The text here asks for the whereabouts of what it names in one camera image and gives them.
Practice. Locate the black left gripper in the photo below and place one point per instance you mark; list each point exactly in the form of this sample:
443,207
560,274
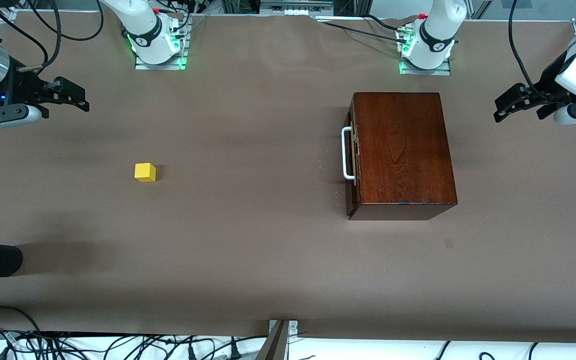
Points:
546,78

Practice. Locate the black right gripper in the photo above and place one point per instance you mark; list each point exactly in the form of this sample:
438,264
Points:
18,82

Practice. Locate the yellow wooden block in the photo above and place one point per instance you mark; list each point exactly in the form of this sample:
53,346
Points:
145,172

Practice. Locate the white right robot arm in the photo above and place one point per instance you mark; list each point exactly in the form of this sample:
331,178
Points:
145,30

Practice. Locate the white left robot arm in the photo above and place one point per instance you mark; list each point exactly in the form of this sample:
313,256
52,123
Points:
435,30

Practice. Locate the dark brown wooden cabinet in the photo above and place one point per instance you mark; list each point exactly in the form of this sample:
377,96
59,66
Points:
403,150

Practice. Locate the brown table cover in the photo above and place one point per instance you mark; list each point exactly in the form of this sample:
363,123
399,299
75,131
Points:
218,250

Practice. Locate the grey power strip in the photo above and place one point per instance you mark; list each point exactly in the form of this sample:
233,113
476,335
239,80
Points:
295,7

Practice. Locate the dark metal profile bar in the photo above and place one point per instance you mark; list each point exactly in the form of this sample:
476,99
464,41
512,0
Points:
274,345

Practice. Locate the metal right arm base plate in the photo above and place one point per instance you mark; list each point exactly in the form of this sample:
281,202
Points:
183,50

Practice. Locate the grey metal bracket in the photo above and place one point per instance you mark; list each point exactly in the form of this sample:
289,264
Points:
292,327

